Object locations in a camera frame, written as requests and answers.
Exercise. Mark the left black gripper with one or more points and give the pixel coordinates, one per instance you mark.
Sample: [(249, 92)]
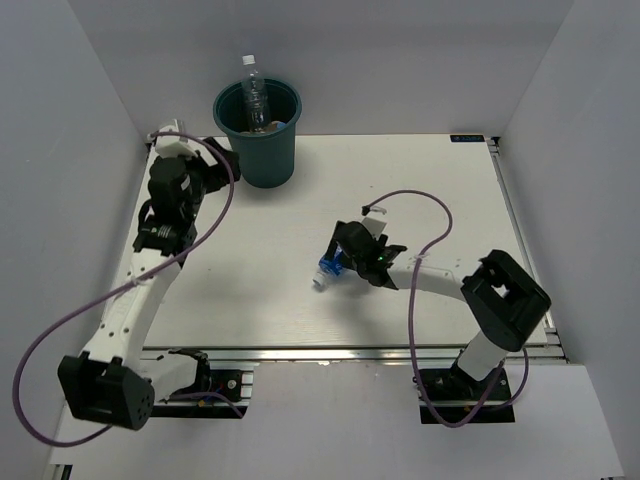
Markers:
[(219, 175)]

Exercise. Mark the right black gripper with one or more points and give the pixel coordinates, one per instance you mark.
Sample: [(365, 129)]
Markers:
[(382, 241)]

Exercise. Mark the blue label crushed bottle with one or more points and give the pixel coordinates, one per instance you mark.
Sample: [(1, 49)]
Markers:
[(328, 270)]

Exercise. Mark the clear plastic bottle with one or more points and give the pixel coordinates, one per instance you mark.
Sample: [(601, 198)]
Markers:
[(255, 96)]

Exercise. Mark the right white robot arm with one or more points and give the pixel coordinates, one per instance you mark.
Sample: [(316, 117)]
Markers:
[(505, 301)]

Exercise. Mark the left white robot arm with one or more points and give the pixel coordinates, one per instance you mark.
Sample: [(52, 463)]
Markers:
[(108, 382)]

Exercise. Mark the dark green plastic bin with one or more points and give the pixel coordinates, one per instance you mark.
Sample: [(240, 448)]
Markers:
[(267, 160)]

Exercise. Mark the right blue table label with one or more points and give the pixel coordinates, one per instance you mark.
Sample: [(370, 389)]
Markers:
[(467, 138)]

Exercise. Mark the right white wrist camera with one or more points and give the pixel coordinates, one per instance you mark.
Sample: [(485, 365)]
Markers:
[(374, 220)]

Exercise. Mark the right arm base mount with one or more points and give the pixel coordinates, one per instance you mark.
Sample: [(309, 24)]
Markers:
[(454, 401)]

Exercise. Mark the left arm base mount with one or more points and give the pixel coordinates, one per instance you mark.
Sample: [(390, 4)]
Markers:
[(215, 387)]

